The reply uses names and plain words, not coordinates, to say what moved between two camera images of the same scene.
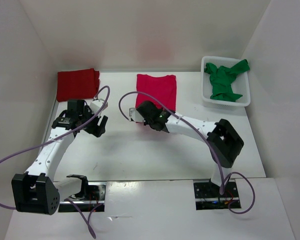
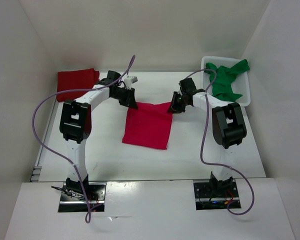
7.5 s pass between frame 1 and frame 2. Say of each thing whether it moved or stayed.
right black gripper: moved
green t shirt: stayed
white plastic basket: stayed
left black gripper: moved
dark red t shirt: stayed
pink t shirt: moved
